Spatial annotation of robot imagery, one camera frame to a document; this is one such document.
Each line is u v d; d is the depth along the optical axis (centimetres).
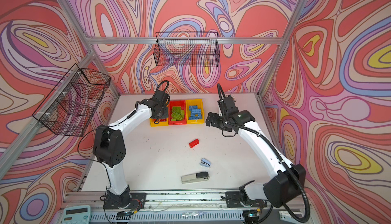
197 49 91
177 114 102
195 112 102
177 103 104
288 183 38
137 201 72
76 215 69
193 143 91
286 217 68
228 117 56
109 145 49
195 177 77
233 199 74
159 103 73
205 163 84
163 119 100
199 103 108
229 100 59
